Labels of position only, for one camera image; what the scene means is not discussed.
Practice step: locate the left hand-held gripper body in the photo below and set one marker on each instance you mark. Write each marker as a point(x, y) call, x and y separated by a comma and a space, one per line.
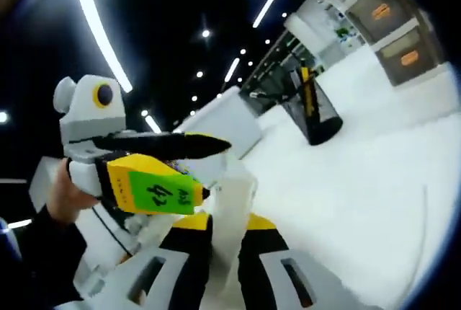
point(83, 108)

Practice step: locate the black marker pen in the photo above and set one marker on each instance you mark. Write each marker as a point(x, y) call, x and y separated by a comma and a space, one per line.
point(173, 144)

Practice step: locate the black mesh pen holder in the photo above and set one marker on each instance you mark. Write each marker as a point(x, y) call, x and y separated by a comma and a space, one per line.
point(324, 126)

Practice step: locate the person in black sleeve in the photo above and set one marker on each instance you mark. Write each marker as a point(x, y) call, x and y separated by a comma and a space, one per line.
point(43, 252)

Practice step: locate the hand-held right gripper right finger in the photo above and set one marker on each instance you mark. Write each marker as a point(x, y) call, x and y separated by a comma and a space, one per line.
point(273, 274)

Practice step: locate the thin white sticky note pad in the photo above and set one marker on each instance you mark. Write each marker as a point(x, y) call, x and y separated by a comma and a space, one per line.
point(230, 223)

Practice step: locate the long ceiling light strip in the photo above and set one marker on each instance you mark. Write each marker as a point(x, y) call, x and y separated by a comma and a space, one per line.
point(104, 36)

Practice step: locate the person's left hand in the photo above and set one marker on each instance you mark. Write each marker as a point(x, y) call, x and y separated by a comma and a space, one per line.
point(65, 194)

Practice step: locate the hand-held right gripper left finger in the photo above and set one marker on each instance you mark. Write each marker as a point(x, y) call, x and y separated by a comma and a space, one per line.
point(162, 274)

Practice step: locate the white storage bin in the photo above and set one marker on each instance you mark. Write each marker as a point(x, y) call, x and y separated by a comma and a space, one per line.
point(230, 119)

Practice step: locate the yellow black pen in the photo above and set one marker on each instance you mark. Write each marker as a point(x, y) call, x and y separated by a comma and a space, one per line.
point(308, 97)

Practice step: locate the white brown drawer organizer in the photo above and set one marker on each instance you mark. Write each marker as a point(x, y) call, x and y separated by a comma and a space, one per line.
point(396, 36)

